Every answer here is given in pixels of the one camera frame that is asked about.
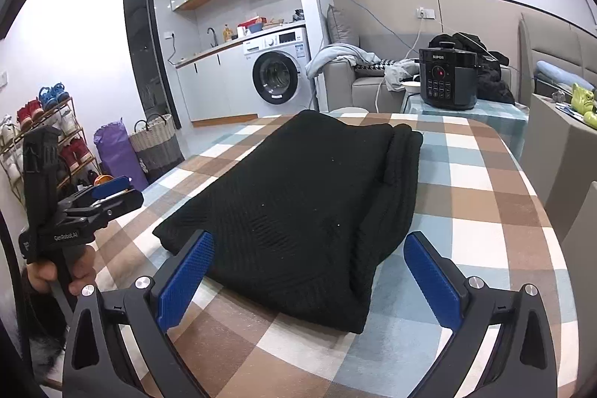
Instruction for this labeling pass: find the black knitted garment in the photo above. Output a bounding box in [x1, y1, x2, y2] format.
[155, 110, 423, 333]

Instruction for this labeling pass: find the person's left hand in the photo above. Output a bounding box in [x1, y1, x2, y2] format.
[26, 240, 99, 298]

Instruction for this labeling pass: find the purple bag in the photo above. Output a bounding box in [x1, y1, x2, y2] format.
[94, 120, 149, 191]

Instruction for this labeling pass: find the woven laundry basket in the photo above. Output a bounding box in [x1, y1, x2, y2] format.
[128, 113, 184, 184]

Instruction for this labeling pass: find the shoe rack with shoes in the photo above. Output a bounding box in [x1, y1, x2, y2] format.
[1, 83, 101, 204]

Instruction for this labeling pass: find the checkered tablecloth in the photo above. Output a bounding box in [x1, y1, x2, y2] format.
[90, 101, 575, 398]

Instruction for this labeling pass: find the white front-load washing machine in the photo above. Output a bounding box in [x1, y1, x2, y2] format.
[243, 25, 319, 116]

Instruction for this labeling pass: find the black electric pressure cooker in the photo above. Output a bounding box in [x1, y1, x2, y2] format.
[419, 41, 479, 110]

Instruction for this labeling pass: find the grey sofa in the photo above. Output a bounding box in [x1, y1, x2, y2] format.
[321, 4, 519, 112]

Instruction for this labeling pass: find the yellow-green toy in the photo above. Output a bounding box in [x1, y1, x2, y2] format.
[571, 83, 597, 129]

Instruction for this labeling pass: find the light blue pillow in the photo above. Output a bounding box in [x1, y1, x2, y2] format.
[535, 60, 595, 91]

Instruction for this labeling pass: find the grey white blanket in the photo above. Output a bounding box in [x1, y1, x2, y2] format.
[304, 43, 381, 80]

